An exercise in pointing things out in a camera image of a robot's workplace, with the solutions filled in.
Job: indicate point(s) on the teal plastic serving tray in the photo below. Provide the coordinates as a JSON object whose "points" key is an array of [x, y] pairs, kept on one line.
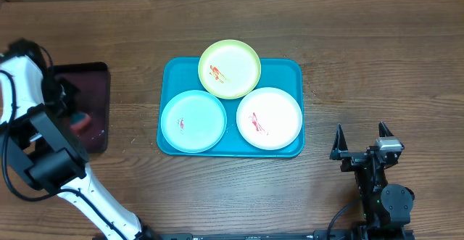
{"points": [[181, 74]]}

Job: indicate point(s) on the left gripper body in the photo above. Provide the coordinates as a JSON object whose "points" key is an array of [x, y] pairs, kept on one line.
{"points": [[59, 93]]}

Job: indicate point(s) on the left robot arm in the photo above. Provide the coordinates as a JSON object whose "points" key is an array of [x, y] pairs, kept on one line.
{"points": [[52, 119]]}

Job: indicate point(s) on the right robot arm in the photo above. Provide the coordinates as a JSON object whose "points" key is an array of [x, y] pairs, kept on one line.
{"points": [[386, 207]]}

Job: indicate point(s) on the green and red sponge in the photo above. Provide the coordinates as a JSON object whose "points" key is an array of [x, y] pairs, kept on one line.
{"points": [[79, 121]]}

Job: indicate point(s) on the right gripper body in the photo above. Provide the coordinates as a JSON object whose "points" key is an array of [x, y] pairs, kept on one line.
{"points": [[354, 159]]}

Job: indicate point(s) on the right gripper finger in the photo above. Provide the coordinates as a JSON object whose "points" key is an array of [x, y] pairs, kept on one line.
{"points": [[339, 146], [383, 130]]}

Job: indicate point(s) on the white plastic plate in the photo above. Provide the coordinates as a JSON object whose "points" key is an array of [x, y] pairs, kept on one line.
{"points": [[269, 118]]}

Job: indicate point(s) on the yellow-green plastic plate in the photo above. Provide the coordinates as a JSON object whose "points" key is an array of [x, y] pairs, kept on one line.
{"points": [[229, 69]]}

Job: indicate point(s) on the black rectangular sponge tray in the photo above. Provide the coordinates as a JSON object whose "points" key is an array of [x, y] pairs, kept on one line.
{"points": [[93, 80]]}

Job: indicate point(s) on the light blue plastic plate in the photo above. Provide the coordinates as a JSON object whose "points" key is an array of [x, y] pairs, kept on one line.
{"points": [[193, 121]]}

